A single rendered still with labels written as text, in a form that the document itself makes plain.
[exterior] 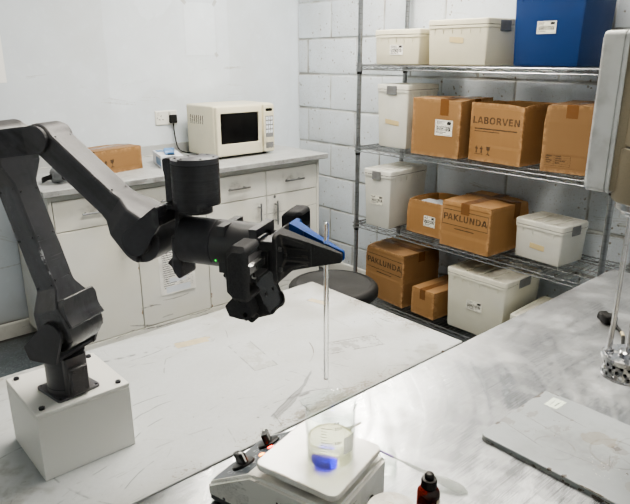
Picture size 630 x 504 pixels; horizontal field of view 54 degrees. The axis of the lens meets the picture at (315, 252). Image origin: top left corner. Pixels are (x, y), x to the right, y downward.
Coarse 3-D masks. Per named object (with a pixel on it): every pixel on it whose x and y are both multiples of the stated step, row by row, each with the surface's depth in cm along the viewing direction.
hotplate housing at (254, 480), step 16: (384, 464) 81; (224, 480) 81; (240, 480) 78; (256, 480) 77; (272, 480) 76; (368, 480) 77; (224, 496) 81; (240, 496) 79; (256, 496) 77; (272, 496) 76; (288, 496) 74; (304, 496) 74; (352, 496) 74; (368, 496) 78
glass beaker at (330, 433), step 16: (304, 400) 76; (320, 400) 78; (336, 400) 78; (352, 400) 76; (320, 416) 73; (336, 416) 72; (352, 416) 74; (320, 432) 73; (336, 432) 73; (352, 432) 75; (320, 448) 74; (336, 448) 74; (352, 448) 76; (320, 464) 75; (336, 464) 74; (352, 464) 76
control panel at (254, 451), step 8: (288, 432) 88; (256, 448) 88; (264, 448) 86; (256, 456) 84; (232, 464) 85; (256, 464) 80; (224, 472) 83; (232, 472) 82; (240, 472) 80; (248, 472) 78
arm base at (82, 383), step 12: (84, 348) 90; (72, 360) 87; (84, 360) 88; (48, 372) 87; (60, 372) 87; (72, 372) 86; (84, 372) 88; (48, 384) 88; (60, 384) 87; (72, 384) 87; (84, 384) 88; (96, 384) 91; (48, 396) 88; (60, 396) 88; (72, 396) 88
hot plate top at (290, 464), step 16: (304, 432) 83; (272, 448) 80; (288, 448) 80; (304, 448) 80; (368, 448) 80; (272, 464) 76; (288, 464) 76; (304, 464) 76; (368, 464) 77; (288, 480) 74; (304, 480) 74; (320, 480) 74; (336, 480) 74; (352, 480) 74; (320, 496) 72; (336, 496) 71
